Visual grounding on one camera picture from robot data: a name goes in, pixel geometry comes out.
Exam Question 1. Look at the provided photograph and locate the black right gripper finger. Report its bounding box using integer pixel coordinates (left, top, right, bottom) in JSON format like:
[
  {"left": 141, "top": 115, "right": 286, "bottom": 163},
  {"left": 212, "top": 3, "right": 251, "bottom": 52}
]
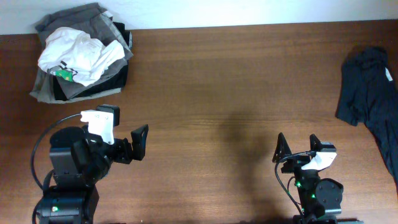
[
  {"left": 272, "top": 133, "right": 292, "bottom": 163},
  {"left": 310, "top": 134, "right": 322, "bottom": 152}
]

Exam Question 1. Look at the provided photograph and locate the white t-shirt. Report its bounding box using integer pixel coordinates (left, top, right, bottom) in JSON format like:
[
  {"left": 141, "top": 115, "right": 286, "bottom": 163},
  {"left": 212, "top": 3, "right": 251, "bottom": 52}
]
[{"left": 38, "top": 27, "right": 125, "bottom": 86}]

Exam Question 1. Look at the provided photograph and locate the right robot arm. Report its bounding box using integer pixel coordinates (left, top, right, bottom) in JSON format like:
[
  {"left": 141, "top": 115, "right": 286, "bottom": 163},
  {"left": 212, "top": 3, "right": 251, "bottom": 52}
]
[{"left": 272, "top": 133, "right": 343, "bottom": 224}]

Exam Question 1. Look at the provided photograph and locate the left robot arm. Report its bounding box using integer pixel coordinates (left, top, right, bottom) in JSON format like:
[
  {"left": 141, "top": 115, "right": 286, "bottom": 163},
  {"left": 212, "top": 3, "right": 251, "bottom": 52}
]
[{"left": 35, "top": 125, "right": 149, "bottom": 223}]

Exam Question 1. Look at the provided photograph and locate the dark garment right side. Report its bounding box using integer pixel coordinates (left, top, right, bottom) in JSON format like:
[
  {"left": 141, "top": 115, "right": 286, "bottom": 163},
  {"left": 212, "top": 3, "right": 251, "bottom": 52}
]
[{"left": 335, "top": 47, "right": 397, "bottom": 182}]

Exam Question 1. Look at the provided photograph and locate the folded beige garment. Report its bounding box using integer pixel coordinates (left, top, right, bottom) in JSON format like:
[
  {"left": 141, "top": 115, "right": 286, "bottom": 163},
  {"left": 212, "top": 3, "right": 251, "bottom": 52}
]
[{"left": 36, "top": 88, "right": 122, "bottom": 104}]

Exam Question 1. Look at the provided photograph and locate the folded grey garment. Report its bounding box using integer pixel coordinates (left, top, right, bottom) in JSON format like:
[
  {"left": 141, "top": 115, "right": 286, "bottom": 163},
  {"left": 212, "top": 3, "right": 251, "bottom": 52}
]
[{"left": 30, "top": 3, "right": 133, "bottom": 100}]

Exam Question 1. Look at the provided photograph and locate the folded black garment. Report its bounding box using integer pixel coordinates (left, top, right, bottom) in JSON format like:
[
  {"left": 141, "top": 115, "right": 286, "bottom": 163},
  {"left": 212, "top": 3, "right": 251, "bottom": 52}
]
[{"left": 52, "top": 22, "right": 132, "bottom": 101}]

